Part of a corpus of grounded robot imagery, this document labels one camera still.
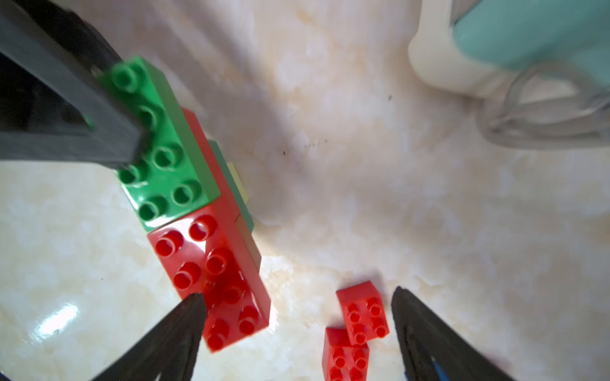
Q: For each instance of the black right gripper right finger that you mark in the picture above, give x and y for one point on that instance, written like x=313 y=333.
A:
x=431 y=350

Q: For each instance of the lime green small lego brick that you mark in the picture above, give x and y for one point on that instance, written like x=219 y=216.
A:
x=237 y=180

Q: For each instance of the small red lego brick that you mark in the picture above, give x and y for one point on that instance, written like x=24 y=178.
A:
x=341 y=360
x=363 y=312

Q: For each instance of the mint and cream toaster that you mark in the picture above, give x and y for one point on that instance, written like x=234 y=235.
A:
x=477 y=48

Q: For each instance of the green long lego brick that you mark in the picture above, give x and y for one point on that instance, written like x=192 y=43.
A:
x=171 y=178

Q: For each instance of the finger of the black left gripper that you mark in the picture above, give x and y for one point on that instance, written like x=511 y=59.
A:
x=52 y=106

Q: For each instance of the dark green lego brick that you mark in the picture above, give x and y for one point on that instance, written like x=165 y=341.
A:
x=226 y=172

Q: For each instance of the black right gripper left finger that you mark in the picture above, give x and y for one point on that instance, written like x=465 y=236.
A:
x=169 y=351

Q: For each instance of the red long lego brick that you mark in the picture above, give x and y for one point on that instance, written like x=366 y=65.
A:
x=226 y=194
x=207 y=252

